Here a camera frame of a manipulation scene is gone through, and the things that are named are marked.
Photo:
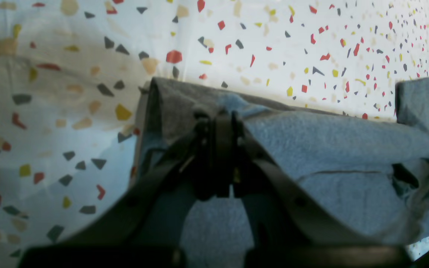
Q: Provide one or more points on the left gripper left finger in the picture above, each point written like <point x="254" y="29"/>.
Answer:
<point x="148" y="220"/>

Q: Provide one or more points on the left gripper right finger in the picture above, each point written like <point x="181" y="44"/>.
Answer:
<point x="285" y="221"/>

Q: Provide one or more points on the grey t-shirt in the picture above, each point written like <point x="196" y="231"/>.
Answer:
<point x="372" y="177"/>

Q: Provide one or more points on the terrazzo pattern table cloth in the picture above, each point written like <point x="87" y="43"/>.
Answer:
<point x="69" y="72"/>

